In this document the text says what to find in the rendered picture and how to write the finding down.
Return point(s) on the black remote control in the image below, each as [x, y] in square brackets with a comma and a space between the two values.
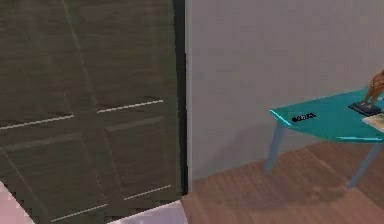
[303, 117]

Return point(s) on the beige flat book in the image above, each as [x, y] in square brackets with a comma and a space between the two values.
[376, 120]

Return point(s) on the dark brown panelled door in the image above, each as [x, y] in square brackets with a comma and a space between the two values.
[90, 100]

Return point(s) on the teal table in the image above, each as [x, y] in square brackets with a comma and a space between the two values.
[333, 123]

